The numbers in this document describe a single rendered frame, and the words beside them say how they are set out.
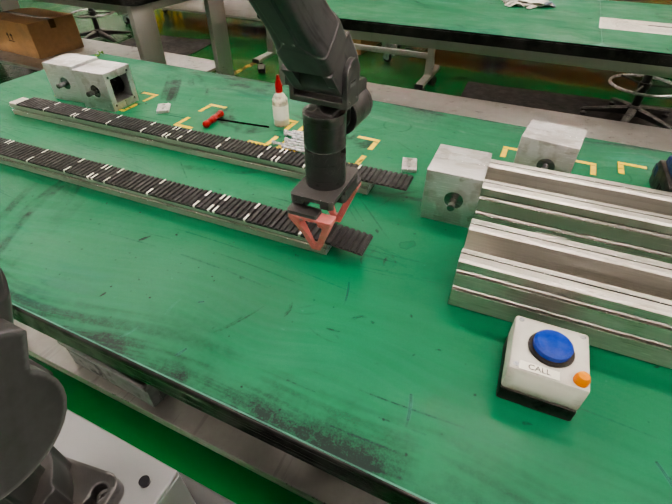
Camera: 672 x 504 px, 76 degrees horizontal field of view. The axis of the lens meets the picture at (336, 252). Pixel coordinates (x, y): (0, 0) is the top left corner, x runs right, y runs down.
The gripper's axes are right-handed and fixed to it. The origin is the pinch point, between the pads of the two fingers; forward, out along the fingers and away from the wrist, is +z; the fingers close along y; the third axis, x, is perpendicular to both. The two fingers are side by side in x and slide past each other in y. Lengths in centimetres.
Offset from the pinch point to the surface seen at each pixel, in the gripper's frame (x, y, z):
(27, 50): 330, 179, 55
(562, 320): -34.6, -5.0, 0.1
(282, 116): 28.1, 37.1, 0.6
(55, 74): 91, 29, -3
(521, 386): -30.7, -17.0, -0.2
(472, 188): -19.3, 14.0, -4.4
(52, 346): 82, -11, 59
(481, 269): -23.6, -5.0, -4.6
